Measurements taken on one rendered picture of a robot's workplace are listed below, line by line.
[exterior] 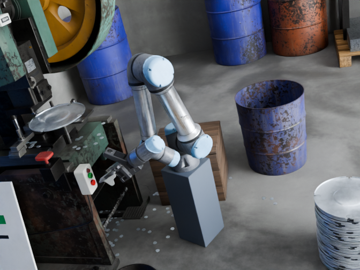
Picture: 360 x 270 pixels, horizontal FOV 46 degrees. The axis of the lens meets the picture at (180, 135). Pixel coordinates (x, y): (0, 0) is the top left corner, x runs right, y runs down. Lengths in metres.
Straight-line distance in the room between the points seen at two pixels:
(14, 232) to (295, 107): 1.67
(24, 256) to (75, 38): 1.17
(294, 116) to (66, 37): 1.37
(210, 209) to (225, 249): 0.21
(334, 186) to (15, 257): 1.63
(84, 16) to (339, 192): 1.51
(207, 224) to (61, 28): 1.31
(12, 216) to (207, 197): 0.99
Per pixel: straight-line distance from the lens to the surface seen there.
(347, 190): 1.99
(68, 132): 2.18
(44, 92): 2.15
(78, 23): 2.38
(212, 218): 2.25
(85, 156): 2.19
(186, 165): 2.04
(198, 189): 2.09
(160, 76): 1.65
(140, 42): 5.55
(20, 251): 2.39
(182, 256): 2.26
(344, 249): 1.97
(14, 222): 2.31
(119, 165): 1.86
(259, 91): 2.83
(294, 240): 2.25
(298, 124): 2.57
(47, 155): 1.90
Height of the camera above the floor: 1.54
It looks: 27 degrees down
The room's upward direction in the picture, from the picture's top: 14 degrees counter-clockwise
